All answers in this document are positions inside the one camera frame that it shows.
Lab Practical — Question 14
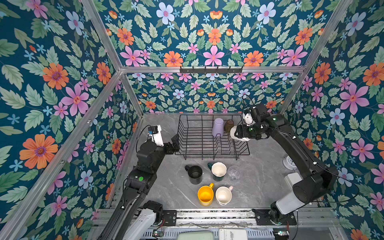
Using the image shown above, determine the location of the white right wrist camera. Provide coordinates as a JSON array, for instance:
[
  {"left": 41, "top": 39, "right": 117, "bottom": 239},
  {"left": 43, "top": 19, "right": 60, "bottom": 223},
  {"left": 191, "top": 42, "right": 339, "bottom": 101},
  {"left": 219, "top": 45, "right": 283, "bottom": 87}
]
[{"left": 242, "top": 110, "right": 255, "bottom": 126}]

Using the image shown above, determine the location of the white faceted mug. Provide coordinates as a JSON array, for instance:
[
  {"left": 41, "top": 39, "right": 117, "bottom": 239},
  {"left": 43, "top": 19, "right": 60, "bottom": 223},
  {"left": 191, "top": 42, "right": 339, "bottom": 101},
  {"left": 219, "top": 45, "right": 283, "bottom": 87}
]
[{"left": 230, "top": 126, "right": 250, "bottom": 142}]

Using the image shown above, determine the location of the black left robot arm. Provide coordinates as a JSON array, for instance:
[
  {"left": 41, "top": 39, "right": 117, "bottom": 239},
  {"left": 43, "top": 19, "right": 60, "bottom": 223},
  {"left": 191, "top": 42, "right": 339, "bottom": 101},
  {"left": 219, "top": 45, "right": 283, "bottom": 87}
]
[{"left": 98, "top": 134, "right": 180, "bottom": 240}]

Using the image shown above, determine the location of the clear glass cup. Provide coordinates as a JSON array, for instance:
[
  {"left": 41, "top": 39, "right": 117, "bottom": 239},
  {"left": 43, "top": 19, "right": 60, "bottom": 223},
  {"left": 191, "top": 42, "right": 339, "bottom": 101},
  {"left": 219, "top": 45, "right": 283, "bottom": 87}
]
[{"left": 228, "top": 166, "right": 241, "bottom": 180}]

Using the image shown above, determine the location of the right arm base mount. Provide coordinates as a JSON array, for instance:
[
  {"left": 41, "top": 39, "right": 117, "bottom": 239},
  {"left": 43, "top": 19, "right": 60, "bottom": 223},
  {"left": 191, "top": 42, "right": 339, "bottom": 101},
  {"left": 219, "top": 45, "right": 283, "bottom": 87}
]
[{"left": 251, "top": 203, "right": 298, "bottom": 226}]

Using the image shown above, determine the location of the yellow mug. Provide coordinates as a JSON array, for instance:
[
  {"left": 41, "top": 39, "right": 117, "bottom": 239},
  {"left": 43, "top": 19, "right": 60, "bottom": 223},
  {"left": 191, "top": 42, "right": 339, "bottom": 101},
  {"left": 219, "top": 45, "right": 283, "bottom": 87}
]
[{"left": 197, "top": 183, "right": 214, "bottom": 207}]

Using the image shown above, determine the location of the green device at front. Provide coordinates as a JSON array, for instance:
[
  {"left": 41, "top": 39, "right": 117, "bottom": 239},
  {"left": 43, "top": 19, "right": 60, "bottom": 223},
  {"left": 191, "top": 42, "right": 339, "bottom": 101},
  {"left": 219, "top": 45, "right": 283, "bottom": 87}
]
[{"left": 176, "top": 231, "right": 215, "bottom": 240}]

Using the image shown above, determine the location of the green mug white inside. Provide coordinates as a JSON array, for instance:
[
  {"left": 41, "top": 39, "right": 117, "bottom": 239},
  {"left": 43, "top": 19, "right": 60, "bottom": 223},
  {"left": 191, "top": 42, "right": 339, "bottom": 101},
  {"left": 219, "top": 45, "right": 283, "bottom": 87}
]
[{"left": 207, "top": 162, "right": 227, "bottom": 182}]

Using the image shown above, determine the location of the white device at front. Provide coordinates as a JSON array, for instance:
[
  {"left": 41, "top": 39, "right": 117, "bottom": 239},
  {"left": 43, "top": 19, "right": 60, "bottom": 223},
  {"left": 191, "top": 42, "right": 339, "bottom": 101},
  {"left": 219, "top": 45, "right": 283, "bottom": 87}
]
[{"left": 219, "top": 229, "right": 248, "bottom": 240}]

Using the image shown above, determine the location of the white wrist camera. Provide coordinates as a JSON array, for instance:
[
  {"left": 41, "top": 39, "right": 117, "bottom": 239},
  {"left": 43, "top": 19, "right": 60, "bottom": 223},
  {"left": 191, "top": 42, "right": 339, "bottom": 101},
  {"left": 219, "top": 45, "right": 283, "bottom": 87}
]
[
  {"left": 148, "top": 125, "right": 164, "bottom": 147},
  {"left": 242, "top": 110, "right": 255, "bottom": 126}
]

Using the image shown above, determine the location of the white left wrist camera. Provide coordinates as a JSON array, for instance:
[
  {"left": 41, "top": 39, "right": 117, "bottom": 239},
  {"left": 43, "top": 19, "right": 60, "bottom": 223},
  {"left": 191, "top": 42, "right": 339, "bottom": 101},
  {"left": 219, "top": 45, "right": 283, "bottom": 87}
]
[{"left": 148, "top": 125, "right": 164, "bottom": 147}]

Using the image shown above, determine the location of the black mug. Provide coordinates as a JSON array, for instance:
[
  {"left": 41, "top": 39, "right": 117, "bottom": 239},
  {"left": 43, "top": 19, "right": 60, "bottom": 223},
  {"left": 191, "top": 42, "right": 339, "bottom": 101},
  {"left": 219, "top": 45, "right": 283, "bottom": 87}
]
[{"left": 185, "top": 166, "right": 203, "bottom": 185}]

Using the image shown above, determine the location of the lavender plastic cup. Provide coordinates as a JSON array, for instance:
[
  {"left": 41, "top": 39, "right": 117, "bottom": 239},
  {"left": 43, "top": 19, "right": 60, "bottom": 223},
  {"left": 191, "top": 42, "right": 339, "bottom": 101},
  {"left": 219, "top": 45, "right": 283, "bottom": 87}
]
[{"left": 212, "top": 118, "right": 225, "bottom": 138}]

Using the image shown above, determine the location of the black hook rail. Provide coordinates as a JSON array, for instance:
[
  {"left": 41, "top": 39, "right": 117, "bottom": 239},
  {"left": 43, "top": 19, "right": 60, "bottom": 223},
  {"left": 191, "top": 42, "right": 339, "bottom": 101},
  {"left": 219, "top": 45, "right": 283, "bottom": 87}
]
[{"left": 179, "top": 66, "right": 243, "bottom": 75}]

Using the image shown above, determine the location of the cream mug pink handle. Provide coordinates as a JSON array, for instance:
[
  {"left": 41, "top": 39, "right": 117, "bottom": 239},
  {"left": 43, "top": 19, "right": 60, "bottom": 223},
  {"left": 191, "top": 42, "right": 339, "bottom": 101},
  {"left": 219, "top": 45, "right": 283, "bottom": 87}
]
[{"left": 215, "top": 186, "right": 234, "bottom": 206}]

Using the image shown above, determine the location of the black wire dish rack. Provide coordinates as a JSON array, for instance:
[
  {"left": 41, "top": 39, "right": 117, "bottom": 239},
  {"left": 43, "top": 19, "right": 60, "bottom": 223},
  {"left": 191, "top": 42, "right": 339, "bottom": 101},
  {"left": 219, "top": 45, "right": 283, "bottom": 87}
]
[{"left": 177, "top": 114, "right": 250, "bottom": 160}]

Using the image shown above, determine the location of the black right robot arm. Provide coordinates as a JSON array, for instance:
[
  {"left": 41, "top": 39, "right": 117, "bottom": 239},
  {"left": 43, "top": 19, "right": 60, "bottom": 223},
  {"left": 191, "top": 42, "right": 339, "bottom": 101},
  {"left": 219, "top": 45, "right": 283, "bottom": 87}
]
[{"left": 231, "top": 104, "right": 338, "bottom": 215}]

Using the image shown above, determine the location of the white rectangular box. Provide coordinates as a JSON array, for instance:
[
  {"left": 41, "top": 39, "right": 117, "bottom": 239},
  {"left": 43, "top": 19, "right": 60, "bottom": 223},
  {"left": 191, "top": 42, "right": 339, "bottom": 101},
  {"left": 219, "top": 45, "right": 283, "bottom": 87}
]
[{"left": 284, "top": 173, "right": 303, "bottom": 189}]

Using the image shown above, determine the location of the brown textured cup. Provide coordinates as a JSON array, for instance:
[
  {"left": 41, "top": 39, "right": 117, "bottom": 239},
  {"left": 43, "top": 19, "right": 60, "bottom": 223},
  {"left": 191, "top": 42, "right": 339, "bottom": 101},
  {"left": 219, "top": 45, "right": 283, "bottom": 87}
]
[{"left": 224, "top": 120, "right": 235, "bottom": 133}]

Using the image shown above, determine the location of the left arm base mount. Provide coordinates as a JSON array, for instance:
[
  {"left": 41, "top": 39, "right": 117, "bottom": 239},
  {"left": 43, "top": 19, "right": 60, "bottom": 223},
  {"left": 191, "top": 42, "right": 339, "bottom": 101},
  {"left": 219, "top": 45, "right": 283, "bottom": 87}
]
[{"left": 135, "top": 201, "right": 178, "bottom": 227}]

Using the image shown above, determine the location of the white round clock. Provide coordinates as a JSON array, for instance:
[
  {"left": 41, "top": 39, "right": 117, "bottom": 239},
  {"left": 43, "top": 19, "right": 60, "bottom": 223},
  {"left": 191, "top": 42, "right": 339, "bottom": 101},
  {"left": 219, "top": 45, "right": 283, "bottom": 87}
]
[{"left": 283, "top": 156, "right": 297, "bottom": 171}]

